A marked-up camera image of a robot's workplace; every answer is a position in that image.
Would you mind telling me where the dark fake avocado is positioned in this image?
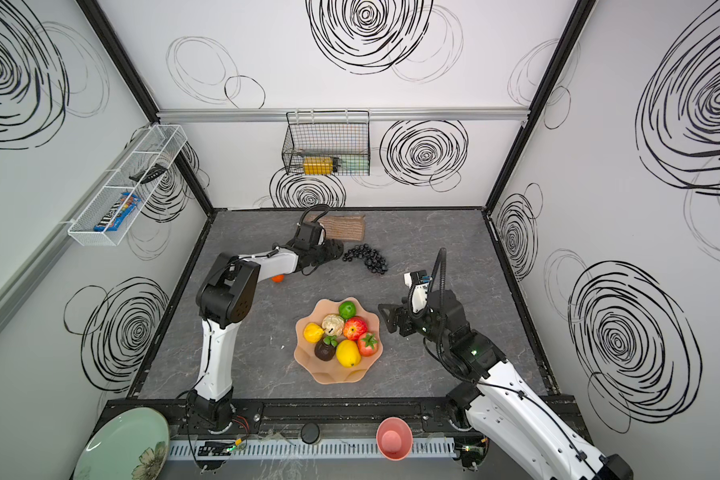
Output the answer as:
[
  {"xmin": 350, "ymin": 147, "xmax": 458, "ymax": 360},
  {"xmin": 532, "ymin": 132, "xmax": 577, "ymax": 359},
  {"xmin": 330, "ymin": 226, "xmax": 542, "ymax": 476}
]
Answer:
[{"xmin": 328, "ymin": 240, "xmax": 344, "ymax": 260}]

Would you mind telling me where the red green apple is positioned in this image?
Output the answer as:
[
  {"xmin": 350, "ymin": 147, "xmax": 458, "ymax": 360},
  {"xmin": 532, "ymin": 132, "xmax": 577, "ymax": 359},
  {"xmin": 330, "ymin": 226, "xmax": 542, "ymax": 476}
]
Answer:
[{"xmin": 356, "ymin": 332, "xmax": 379, "ymax": 357}]

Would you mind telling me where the red fake bell pepper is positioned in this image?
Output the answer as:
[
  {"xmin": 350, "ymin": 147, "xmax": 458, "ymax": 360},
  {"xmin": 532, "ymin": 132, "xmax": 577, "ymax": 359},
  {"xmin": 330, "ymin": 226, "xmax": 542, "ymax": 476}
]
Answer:
[{"xmin": 342, "ymin": 316, "xmax": 368, "ymax": 342}]

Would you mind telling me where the green fake lime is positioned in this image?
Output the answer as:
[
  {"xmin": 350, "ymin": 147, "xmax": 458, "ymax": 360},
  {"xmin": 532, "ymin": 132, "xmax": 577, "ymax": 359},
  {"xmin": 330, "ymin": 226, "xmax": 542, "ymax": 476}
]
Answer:
[{"xmin": 338, "ymin": 301, "xmax": 357, "ymax": 320}]

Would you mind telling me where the large yellow lemon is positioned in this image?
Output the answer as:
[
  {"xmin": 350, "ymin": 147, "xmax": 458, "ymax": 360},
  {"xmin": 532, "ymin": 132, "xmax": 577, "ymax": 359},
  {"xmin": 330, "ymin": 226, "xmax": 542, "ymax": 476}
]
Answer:
[{"xmin": 336, "ymin": 339, "xmax": 362, "ymax": 368}]

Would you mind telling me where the cream fake pear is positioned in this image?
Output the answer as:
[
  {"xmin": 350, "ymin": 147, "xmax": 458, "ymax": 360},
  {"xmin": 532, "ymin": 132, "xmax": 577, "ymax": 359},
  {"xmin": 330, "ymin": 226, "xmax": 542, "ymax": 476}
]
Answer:
[{"xmin": 321, "ymin": 314, "xmax": 345, "ymax": 337}]

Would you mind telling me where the pink wavy fruit bowl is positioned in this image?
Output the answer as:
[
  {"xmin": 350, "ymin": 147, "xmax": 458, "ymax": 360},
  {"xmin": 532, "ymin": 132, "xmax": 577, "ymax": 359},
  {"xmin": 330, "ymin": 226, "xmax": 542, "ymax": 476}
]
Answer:
[{"xmin": 294, "ymin": 297, "xmax": 384, "ymax": 385}]

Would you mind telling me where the dark mangosteen green top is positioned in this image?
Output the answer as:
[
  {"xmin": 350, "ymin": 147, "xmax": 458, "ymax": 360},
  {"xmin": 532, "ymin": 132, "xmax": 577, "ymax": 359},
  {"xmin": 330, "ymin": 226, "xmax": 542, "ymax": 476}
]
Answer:
[{"xmin": 314, "ymin": 335, "xmax": 338, "ymax": 362}]

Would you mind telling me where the small yellow lemon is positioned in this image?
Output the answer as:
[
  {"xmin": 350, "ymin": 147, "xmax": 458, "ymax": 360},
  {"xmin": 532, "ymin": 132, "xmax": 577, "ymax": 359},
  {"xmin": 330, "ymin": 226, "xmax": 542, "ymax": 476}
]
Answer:
[{"xmin": 302, "ymin": 322, "xmax": 325, "ymax": 344}]

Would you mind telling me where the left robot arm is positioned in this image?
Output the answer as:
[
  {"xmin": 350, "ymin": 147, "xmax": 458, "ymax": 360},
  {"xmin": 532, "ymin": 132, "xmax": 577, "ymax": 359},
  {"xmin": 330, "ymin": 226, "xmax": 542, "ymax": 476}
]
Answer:
[{"xmin": 187, "ymin": 221, "xmax": 344, "ymax": 432}]

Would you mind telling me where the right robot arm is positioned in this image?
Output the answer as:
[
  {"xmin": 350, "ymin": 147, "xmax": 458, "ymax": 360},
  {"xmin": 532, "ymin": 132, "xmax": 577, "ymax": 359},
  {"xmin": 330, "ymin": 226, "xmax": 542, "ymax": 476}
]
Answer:
[{"xmin": 378, "ymin": 290, "xmax": 634, "ymax": 479}]

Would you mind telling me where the brown woven mat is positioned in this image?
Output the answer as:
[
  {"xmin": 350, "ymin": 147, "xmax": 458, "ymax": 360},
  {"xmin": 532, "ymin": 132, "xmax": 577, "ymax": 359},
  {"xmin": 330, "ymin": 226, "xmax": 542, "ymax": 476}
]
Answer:
[{"xmin": 318, "ymin": 215, "xmax": 365, "ymax": 242}]

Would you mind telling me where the black grape bunch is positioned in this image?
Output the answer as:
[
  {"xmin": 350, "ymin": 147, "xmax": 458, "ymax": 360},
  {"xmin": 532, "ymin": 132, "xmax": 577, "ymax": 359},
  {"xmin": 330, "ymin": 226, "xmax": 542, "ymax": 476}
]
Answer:
[{"xmin": 341, "ymin": 244, "xmax": 389, "ymax": 275}]

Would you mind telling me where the yellow sponge in basket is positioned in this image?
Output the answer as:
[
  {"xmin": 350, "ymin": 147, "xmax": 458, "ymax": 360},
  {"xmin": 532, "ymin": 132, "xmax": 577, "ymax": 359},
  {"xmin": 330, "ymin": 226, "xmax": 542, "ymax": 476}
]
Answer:
[{"xmin": 302, "ymin": 156, "xmax": 336, "ymax": 176}]

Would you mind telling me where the green item in basket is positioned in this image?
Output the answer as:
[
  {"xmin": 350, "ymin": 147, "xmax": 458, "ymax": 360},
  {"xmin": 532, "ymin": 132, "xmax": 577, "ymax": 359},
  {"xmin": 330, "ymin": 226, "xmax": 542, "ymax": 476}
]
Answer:
[{"xmin": 336, "ymin": 154, "xmax": 370, "ymax": 176}]

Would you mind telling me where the pink cup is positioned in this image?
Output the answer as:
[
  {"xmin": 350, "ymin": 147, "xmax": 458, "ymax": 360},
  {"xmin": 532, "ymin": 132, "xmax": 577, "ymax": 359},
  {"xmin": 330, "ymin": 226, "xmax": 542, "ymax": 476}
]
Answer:
[{"xmin": 376, "ymin": 417, "xmax": 413, "ymax": 461}]

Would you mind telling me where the black remote control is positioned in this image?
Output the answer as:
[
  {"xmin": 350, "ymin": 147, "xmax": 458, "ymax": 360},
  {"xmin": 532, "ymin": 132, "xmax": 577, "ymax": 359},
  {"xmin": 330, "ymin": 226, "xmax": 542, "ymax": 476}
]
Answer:
[{"xmin": 129, "ymin": 164, "xmax": 167, "ymax": 185}]

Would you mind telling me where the blue candy packet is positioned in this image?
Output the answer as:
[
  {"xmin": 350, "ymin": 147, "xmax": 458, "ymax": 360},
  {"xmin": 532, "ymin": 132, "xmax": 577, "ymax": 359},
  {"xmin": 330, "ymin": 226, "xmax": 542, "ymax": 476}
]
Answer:
[{"xmin": 93, "ymin": 192, "xmax": 141, "ymax": 232}]

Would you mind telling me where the green floral plate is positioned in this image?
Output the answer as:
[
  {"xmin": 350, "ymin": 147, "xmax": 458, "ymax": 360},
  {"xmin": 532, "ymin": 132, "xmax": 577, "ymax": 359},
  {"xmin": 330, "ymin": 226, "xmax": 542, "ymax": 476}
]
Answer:
[{"xmin": 72, "ymin": 407, "xmax": 170, "ymax": 480}]

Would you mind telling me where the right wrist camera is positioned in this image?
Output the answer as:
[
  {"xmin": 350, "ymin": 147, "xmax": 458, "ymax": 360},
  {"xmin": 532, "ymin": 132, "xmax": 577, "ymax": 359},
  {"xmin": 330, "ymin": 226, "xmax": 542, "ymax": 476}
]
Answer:
[{"xmin": 404, "ymin": 270, "xmax": 431, "ymax": 318}]

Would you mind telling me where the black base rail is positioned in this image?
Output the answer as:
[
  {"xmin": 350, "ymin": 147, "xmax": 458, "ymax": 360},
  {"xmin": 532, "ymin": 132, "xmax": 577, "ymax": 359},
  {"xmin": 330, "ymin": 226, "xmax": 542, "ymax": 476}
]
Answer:
[{"xmin": 93, "ymin": 395, "xmax": 590, "ymax": 439}]

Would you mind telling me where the black wire wall basket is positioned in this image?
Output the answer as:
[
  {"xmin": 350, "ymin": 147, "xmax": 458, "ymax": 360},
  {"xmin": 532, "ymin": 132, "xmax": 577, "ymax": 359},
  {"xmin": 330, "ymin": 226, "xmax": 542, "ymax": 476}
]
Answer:
[{"xmin": 281, "ymin": 109, "xmax": 371, "ymax": 175}]

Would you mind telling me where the white slotted cable duct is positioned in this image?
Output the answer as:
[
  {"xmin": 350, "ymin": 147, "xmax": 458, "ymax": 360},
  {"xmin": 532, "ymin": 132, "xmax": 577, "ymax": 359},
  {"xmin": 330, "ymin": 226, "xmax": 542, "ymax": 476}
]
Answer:
[{"xmin": 166, "ymin": 436, "xmax": 457, "ymax": 462}]

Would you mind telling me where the white wire wall shelf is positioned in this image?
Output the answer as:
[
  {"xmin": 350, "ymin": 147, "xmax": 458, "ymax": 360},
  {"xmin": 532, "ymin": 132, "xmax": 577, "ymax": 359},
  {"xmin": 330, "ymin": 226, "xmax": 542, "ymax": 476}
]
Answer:
[{"xmin": 67, "ymin": 124, "xmax": 187, "ymax": 247}]

